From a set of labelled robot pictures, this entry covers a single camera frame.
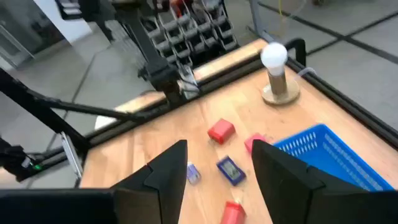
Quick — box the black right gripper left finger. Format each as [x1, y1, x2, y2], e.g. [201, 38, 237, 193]
[111, 139, 189, 224]

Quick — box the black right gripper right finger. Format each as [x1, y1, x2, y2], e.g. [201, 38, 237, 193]
[251, 139, 326, 224]

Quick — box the blue digital clock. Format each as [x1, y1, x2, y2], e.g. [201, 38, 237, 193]
[216, 155, 247, 187]

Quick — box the pinkish red plug adapter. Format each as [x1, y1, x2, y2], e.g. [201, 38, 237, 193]
[244, 133, 268, 155]

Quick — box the small red plug charger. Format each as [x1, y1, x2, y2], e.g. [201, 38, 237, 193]
[220, 200, 247, 224]

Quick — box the large red square charger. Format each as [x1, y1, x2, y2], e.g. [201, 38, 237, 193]
[207, 118, 236, 146]

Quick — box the small purple plug adapter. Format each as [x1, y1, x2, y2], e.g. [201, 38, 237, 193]
[186, 161, 202, 186]

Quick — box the blue plastic mesh basket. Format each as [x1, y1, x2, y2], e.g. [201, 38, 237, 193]
[273, 123, 395, 192]

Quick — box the black device with green light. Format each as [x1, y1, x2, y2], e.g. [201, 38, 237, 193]
[0, 136, 44, 183]

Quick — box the black storage bin rack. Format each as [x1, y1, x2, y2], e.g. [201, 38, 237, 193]
[136, 0, 240, 68]

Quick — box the grey metal stand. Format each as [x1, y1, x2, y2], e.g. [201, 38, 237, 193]
[248, 0, 276, 43]

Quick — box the silver metal bracket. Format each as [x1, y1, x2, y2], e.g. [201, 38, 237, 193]
[60, 132, 84, 180]

